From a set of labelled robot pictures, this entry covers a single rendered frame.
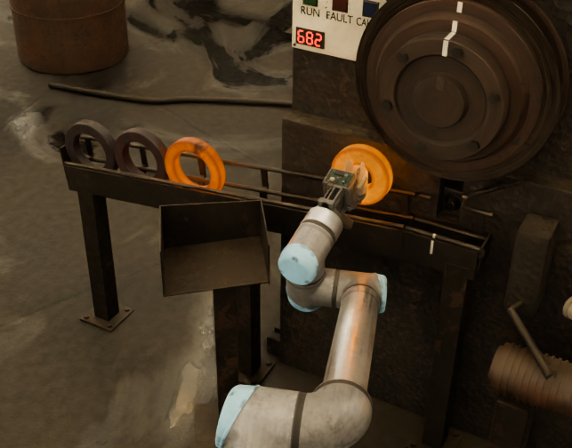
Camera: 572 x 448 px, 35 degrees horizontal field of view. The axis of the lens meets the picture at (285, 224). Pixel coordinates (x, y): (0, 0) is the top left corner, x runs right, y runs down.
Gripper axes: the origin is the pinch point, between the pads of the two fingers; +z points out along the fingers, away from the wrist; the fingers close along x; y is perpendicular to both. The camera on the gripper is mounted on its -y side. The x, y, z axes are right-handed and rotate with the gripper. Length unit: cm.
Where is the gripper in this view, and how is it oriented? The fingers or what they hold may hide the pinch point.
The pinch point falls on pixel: (361, 168)
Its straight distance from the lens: 224.7
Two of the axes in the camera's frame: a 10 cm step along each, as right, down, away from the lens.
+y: -1.3, -6.6, -7.4
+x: -8.8, -2.6, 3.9
